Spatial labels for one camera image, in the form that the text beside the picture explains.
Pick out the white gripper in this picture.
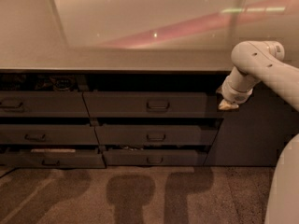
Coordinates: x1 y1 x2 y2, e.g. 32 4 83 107
217 67 261 111

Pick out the grey drawer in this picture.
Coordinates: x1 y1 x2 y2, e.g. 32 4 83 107
0 91 88 118
0 149 106 169
103 149 207 166
0 125 98 145
94 124 221 147
83 91 222 118

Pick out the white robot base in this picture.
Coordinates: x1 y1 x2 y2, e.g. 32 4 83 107
264 134 299 224

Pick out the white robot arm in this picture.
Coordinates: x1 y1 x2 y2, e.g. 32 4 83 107
218 41 299 111

